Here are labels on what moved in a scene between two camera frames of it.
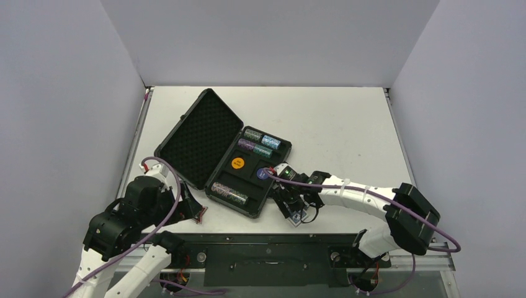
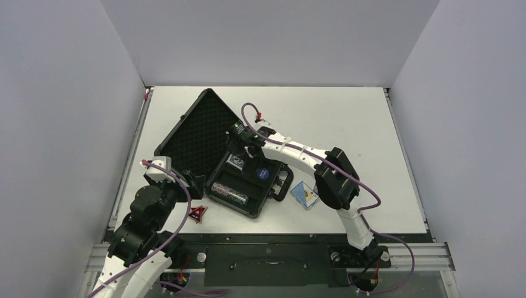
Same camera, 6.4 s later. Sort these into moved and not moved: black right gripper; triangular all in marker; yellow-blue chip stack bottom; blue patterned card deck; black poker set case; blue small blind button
Moved: blue patterned card deck; black right gripper
Not moved: yellow-blue chip stack bottom; triangular all in marker; black poker set case; blue small blind button
